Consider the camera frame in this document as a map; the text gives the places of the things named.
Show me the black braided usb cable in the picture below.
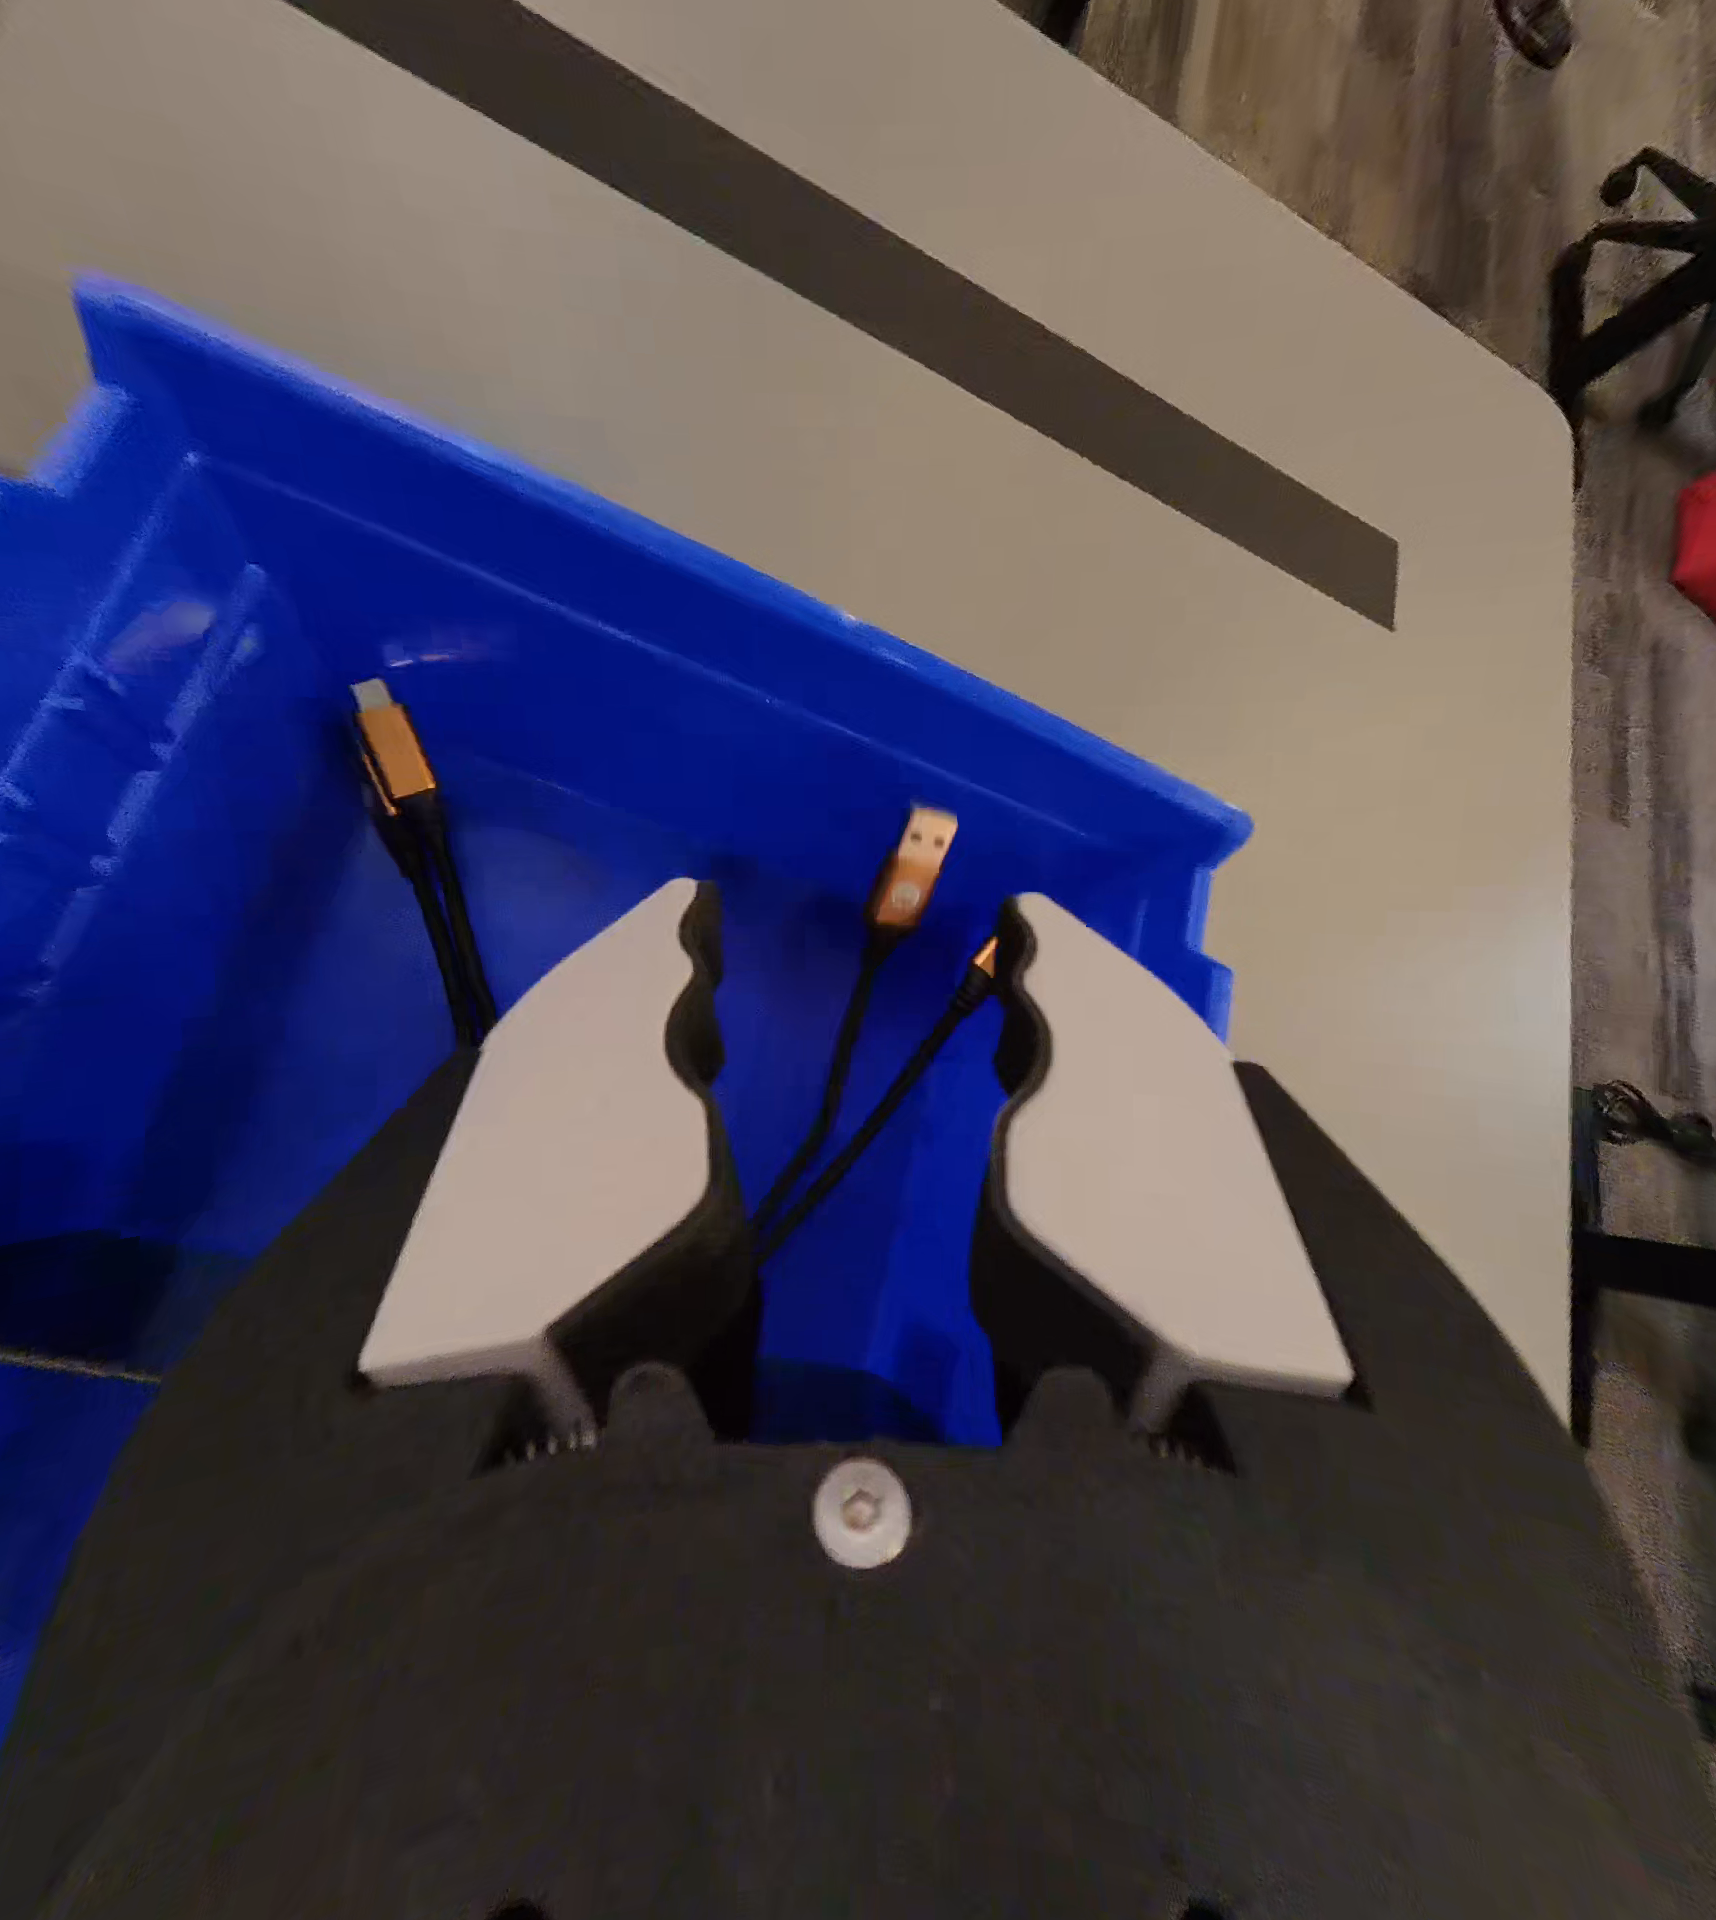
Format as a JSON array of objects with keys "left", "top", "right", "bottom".
[
  {"left": 742, "top": 805, "right": 961, "bottom": 1262},
  {"left": 347, "top": 678, "right": 497, "bottom": 1054}
]

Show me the thin black braided cable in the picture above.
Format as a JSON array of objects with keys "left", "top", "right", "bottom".
[{"left": 751, "top": 935, "right": 1006, "bottom": 1262}]

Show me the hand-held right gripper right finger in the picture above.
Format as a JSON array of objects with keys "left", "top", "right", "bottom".
[{"left": 967, "top": 891, "right": 1355, "bottom": 1431}]

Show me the black office chair base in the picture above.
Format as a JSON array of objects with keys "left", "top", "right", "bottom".
[{"left": 1546, "top": 142, "right": 1716, "bottom": 438}]

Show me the blue plastic bin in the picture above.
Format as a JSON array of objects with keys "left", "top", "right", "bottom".
[{"left": 0, "top": 271, "right": 1255, "bottom": 1920}]

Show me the black metal table frame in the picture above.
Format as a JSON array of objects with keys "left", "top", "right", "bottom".
[{"left": 1571, "top": 1081, "right": 1716, "bottom": 1442}]

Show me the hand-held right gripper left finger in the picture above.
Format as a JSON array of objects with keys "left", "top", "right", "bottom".
[{"left": 351, "top": 877, "right": 766, "bottom": 1436}]

